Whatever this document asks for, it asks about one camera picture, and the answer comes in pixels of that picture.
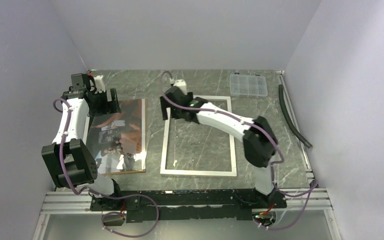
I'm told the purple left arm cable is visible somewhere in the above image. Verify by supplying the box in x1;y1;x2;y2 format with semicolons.
52;97;160;239

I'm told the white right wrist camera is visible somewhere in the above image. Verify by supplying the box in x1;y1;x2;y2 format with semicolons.
173;79;188;95

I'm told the aluminium extrusion rail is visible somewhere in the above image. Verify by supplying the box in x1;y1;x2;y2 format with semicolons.
40;188;333;215

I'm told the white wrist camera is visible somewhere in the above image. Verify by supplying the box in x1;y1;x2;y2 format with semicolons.
173;79;188;95
93;75;106;93

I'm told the white wooden picture frame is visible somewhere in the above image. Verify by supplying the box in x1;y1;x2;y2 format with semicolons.
160;108;237;177

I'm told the black rubber hose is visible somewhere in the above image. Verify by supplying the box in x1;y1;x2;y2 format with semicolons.
278;83;313;149

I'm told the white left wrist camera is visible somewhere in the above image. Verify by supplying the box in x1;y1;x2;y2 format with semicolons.
93;75;106;93

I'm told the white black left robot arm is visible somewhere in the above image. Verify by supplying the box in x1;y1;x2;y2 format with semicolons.
41;73;124;210

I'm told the clear plastic compartment box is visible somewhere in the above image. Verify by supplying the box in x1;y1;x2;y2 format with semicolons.
228;72;268;98

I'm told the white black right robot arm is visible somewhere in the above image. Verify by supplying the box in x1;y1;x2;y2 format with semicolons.
160;86;283;208

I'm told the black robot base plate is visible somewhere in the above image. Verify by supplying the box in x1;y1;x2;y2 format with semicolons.
90;188;287;223

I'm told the glossy photo print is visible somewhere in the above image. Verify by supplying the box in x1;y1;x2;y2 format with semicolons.
85;98;147;175

